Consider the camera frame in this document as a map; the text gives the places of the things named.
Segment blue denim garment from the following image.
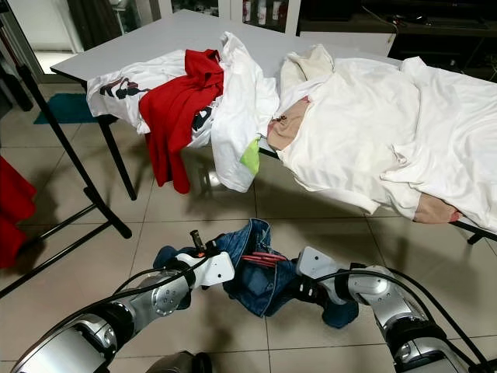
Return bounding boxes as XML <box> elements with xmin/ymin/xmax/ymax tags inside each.
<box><xmin>154</xmin><ymin>219</ymin><xmax>360</xmax><ymax>329</ymax></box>

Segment red plastic hanger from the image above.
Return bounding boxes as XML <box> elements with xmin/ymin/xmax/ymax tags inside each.
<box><xmin>239</xmin><ymin>249</ymin><xmax>290</xmax><ymax>270</ymax></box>

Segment white t-shirt with green patch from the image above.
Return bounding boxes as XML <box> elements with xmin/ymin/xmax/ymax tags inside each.
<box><xmin>211</xmin><ymin>31</ymin><xmax>280</xmax><ymax>193</ymax></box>

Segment crumpled red garment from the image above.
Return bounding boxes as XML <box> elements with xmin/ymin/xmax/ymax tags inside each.
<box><xmin>138</xmin><ymin>48</ymin><xmax>224</xmax><ymax>195</ymax></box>

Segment red collared shirt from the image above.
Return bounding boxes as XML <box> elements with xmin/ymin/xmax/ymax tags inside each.
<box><xmin>0</xmin><ymin>155</ymin><xmax>38</xmax><ymax>269</ymax></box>

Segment teal floor mat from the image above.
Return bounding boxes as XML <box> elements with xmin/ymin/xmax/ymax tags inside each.
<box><xmin>33</xmin><ymin>93</ymin><xmax>102</xmax><ymax>125</ymax></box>

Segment cream knit garment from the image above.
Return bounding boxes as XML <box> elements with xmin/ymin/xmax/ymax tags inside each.
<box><xmin>278</xmin><ymin>43</ymin><xmax>335</xmax><ymax>94</ymax></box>

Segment grey table black legs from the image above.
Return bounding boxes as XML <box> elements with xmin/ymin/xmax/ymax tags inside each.
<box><xmin>50</xmin><ymin>9</ymin><xmax>497</xmax><ymax>246</ymax></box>

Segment white glass door cabinet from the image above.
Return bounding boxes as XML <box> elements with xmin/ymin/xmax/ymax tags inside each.
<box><xmin>163</xmin><ymin>0</ymin><xmax>302</xmax><ymax>36</ymax></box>

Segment dark curtain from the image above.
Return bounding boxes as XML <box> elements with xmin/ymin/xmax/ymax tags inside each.
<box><xmin>66</xmin><ymin>0</ymin><xmax>125</xmax><ymax>51</ymax></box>

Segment white drawer front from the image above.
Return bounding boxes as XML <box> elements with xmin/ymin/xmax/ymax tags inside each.
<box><xmin>299</xmin><ymin>31</ymin><xmax>397</xmax><ymax>57</ymax></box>

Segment black TV stand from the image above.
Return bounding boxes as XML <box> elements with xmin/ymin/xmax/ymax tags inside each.
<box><xmin>297</xmin><ymin>0</ymin><xmax>497</xmax><ymax>78</ymax></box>

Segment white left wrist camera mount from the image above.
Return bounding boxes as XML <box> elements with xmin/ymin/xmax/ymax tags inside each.
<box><xmin>176</xmin><ymin>250</ymin><xmax>236</xmax><ymax>291</ymax></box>

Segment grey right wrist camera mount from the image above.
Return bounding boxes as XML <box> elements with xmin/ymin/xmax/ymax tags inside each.
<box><xmin>297</xmin><ymin>246</ymin><xmax>348</xmax><ymax>283</ymax></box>

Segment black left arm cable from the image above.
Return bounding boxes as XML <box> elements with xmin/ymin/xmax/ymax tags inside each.
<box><xmin>109</xmin><ymin>260</ymin><xmax>214</xmax><ymax>312</ymax></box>

